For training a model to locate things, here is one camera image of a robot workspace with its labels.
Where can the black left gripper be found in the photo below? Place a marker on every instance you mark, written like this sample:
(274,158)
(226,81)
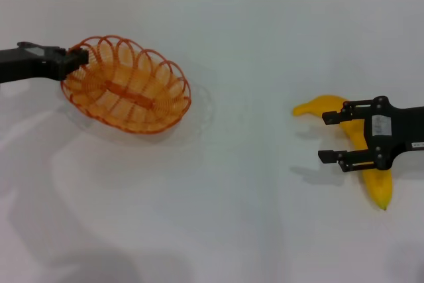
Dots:
(30,64)

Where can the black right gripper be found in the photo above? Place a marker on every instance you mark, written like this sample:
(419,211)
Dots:
(401,130)

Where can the yellow banana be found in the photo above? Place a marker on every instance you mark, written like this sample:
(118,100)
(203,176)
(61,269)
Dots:
(381,187)

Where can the orange woven plastic basket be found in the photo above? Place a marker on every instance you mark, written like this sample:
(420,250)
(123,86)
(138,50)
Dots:
(129,95)

